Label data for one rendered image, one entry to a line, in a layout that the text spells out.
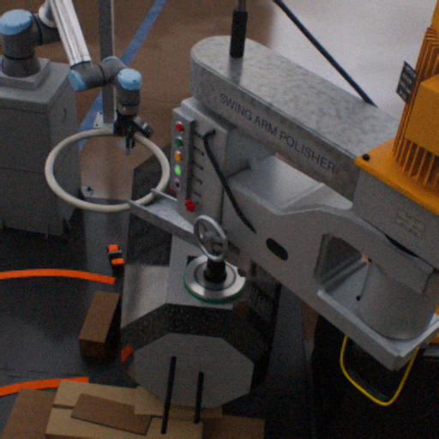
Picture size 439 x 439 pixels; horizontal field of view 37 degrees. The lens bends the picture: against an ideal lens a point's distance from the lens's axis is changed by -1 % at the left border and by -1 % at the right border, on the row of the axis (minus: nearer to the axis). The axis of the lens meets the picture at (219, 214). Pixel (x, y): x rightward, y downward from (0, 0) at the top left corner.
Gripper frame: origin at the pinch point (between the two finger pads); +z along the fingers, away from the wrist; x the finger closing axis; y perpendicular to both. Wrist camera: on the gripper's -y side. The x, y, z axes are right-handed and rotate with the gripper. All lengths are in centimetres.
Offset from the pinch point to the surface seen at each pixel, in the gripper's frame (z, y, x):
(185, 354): 14, -55, 79
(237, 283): -5, -64, 57
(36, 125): 18, 57, -17
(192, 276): -4, -49, 60
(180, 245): 0, -39, 44
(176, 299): -1, -47, 70
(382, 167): -95, -94, 92
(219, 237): -44, -59, 76
